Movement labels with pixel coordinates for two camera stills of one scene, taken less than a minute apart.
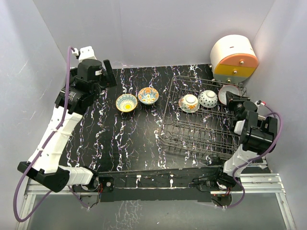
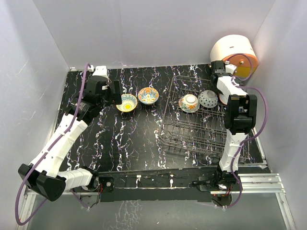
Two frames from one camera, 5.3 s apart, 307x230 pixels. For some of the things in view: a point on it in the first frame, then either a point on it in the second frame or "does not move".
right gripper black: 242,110 -> 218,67
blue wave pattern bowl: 207,98 does not move
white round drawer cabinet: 233,59 does not move
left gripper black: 111,81 -> 114,98
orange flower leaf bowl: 189,103 does not move
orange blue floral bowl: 148,95 does not move
